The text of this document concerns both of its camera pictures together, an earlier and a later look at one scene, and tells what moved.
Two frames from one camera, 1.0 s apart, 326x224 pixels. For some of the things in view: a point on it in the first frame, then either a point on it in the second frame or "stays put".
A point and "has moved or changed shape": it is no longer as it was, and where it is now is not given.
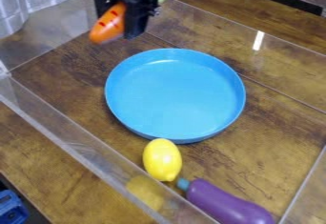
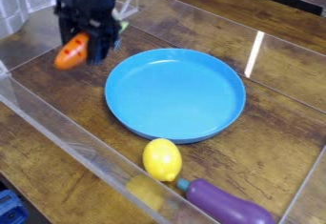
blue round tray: x=175 y=93 stays put
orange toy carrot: x=107 y=26 has moved or changed shape
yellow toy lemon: x=162 y=159 stays put
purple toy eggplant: x=221 y=208 stays put
